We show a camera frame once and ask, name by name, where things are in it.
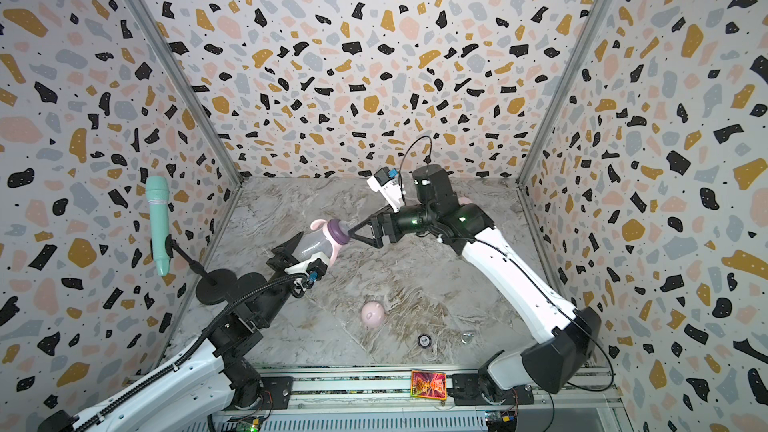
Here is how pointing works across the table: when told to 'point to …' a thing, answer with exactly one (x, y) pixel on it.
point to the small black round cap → (424, 341)
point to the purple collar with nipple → (339, 230)
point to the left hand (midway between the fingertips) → (313, 240)
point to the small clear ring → (467, 337)
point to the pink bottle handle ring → (334, 247)
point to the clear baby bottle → (311, 243)
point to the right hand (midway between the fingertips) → (367, 229)
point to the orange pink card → (428, 384)
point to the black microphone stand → (216, 286)
